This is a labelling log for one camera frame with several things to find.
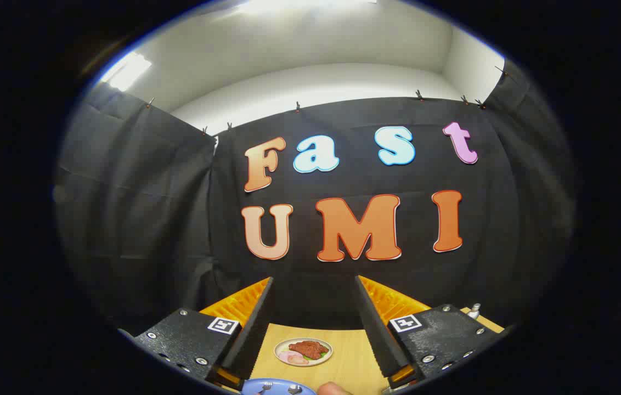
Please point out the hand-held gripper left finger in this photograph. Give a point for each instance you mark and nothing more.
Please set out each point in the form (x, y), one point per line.
(258, 323)

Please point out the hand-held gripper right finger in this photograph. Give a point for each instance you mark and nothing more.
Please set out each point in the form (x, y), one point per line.
(373, 329)

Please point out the beige food plate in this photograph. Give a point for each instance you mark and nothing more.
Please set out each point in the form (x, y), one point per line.
(282, 345)

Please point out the pink ham slices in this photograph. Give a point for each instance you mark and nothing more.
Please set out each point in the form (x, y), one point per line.
(291, 357)

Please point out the brown steak piece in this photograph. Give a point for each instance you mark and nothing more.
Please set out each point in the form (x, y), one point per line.
(308, 349)

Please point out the green lettuce leaf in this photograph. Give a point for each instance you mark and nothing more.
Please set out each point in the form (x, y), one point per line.
(322, 356)

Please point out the blue plate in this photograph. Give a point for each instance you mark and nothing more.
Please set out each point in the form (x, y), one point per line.
(253, 387)

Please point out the metal bottle with green label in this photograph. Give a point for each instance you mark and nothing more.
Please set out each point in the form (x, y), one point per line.
(474, 312)

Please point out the row of small backdrop clips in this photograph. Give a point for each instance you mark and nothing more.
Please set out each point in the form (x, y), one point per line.
(298, 106)

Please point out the ceiling light panel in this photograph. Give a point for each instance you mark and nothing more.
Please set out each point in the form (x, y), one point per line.
(126, 71)
(299, 5)

